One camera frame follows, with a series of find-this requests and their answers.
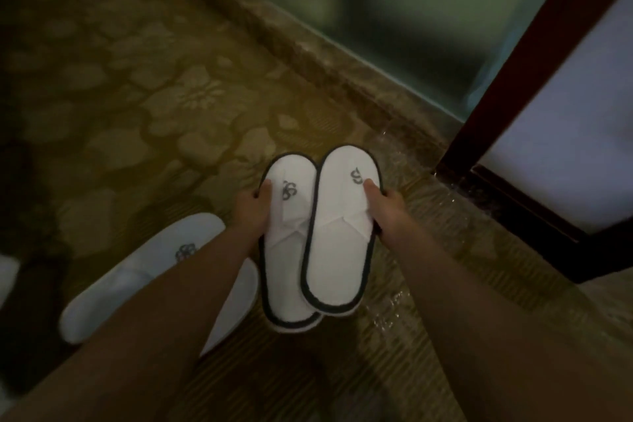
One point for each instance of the person's left hand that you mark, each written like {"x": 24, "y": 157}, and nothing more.
{"x": 249, "y": 215}

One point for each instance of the person's right hand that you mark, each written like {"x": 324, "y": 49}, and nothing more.
{"x": 391, "y": 219}

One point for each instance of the person's left thumb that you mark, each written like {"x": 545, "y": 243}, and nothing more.
{"x": 264, "y": 195}

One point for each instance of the person's right thumb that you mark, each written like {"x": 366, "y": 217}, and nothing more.
{"x": 374, "y": 195}

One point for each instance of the white slipper with dark trim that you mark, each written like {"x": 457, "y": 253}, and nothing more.
{"x": 289, "y": 238}
{"x": 341, "y": 233}

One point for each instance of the person's left forearm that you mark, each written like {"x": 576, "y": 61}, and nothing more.
{"x": 133, "y": 332}

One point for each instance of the person's right forearm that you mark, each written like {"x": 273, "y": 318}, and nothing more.
{"x": 494, "y": 337}

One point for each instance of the plain white slipper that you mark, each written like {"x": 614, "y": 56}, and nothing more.
{"x": 148, "y": 263}
{"x": 232, "y": 308}

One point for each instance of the white door panel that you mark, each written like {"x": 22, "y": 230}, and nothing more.
{"x": 568, "y": 140}

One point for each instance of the dark red wooden door frame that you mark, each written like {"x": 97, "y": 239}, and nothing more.
{"x": 524, "y": 90}

